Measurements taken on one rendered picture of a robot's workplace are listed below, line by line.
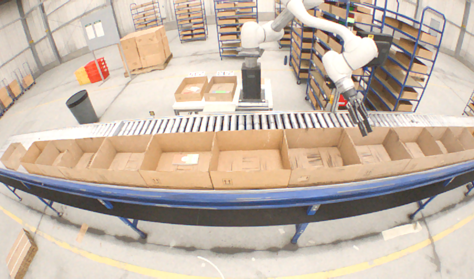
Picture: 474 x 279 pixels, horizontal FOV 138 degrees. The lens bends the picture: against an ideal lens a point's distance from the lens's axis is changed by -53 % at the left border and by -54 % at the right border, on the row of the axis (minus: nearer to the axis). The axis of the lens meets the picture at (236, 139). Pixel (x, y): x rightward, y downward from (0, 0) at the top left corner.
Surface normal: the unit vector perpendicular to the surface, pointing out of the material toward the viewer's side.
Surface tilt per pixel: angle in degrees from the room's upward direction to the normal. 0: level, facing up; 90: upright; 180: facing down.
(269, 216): 0
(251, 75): 90
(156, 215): 0
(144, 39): 90
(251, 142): 89
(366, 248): 0
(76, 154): 90
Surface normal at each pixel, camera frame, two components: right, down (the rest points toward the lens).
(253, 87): -0.09, 0.69
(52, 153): 1.00, -0.03
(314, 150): -0.07, -0.72
